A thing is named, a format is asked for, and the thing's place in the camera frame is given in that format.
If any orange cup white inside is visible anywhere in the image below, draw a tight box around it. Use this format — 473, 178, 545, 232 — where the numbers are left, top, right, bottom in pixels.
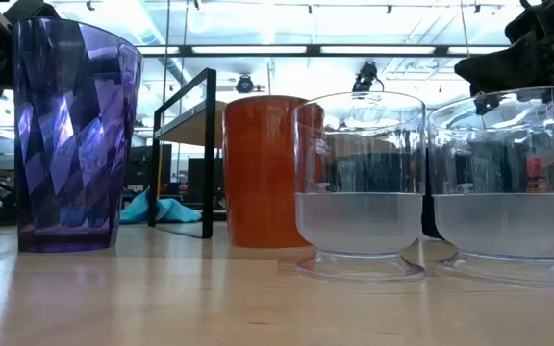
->
222, 94, 326, 249

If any black monitor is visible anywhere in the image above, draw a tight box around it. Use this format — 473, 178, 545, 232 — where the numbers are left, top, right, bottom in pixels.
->
127, 143, 173, 186

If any black partition panel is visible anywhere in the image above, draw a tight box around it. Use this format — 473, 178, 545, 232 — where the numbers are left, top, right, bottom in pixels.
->
188, 157, 226, 204

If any purple faceted plastic tumbler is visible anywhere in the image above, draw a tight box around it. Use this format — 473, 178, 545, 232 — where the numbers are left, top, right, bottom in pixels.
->
12, 17, 143, 254

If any black overhead camera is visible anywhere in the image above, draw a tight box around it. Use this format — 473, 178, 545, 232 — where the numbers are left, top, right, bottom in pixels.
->
352, 61, 385, 93

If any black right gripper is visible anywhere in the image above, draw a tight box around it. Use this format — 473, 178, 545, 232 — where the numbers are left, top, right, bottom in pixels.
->
454, 0, 554, 95

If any teal cloth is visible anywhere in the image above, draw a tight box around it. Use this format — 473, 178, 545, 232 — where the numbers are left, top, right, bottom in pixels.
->
120, 189, 203, 225

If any clear plastic footed cup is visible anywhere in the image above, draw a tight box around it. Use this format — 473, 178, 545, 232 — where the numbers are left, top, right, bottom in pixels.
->
426, 86, 554, 289
291, 90, 427, 284

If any thin hanging cable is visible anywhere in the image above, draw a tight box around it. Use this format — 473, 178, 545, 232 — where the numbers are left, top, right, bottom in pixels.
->
459, 0, 471, 47

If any round black spotlight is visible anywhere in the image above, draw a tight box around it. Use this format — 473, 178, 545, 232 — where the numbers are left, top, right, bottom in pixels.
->
235, 73, 255, 95

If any long black light fixture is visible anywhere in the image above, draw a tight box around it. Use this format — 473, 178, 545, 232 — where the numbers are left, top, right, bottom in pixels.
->
135, 44, 514, 59

